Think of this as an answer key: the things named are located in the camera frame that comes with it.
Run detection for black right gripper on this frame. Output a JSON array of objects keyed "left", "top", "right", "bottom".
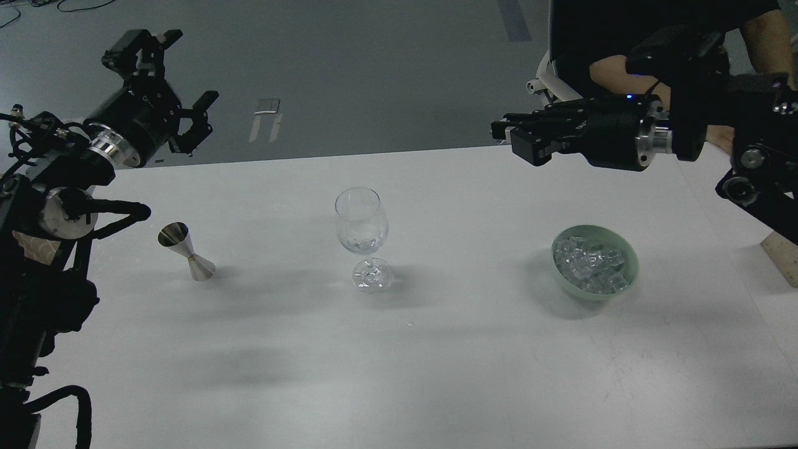
[{"left": 490, "top": 95, "right": 673, "bottom": 171}]

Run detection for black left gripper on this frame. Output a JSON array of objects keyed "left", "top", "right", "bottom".
[{"left": 84, "top": 29, "right": 219, "bottom": 168}]

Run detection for steel double jigger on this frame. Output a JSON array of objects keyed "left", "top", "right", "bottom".
[{"left": 156, "top": 222, "right": 216, "bottom": 282}]

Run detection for clear ice cubes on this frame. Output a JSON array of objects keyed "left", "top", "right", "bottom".
[{"left": 553, "top": 235, "right": 631, "bottom": 295}]

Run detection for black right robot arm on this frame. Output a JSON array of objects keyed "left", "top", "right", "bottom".
[{"left": 491, "top": 26, "right": 797, "bottom": 243}]

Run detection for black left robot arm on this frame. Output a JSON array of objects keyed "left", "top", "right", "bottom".
[{"left": 1, "top": 29, "right": 219, "bottom": 448}]

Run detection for clear wine glass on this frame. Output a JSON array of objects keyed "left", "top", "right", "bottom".
[{"left": 334, "top": 186, "right": 393, "bottom": 293}]

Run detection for white office chair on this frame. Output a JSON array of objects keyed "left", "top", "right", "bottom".
[{"left": 526, "top": 51, "right": 582, "bottom": 106}]

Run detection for seated person in black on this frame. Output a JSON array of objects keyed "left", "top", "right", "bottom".
[{"left": 547, "top": 0, "right": 798, "bottom": 157}]

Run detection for green bowl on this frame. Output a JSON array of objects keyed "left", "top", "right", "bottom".
[{"left": 548, "top": 224, "right": 640, "bottom": 303}]

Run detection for beige checkered cushion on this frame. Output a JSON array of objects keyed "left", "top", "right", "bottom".
[{"left": 12, "top": 231, "right": 60, "bottom": 265}]

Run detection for beige object at table edge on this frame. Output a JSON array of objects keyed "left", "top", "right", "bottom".
[{"left": 760, "top": 232, "right": 797, "bottom": 288}]

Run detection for black floor cable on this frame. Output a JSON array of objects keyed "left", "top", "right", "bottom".
[{"left": 0, "top": 0, "right": 119, "bottom": 29}]

